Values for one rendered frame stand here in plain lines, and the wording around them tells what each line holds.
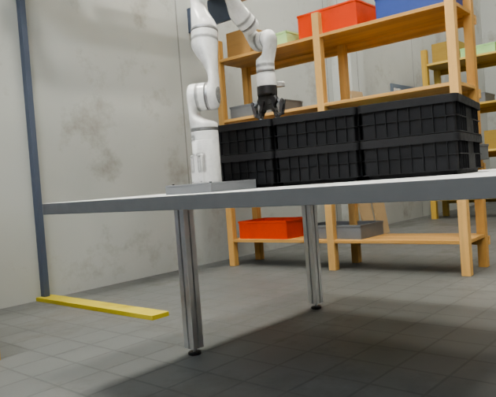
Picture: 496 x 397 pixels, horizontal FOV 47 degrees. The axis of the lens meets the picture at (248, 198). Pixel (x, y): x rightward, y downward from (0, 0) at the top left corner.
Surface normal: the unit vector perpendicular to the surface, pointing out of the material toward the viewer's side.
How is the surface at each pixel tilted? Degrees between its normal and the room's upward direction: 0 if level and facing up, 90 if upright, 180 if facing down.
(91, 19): 90
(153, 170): 90
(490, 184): 90
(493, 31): 90
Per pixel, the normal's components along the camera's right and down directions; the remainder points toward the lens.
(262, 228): -0.65, 0.07
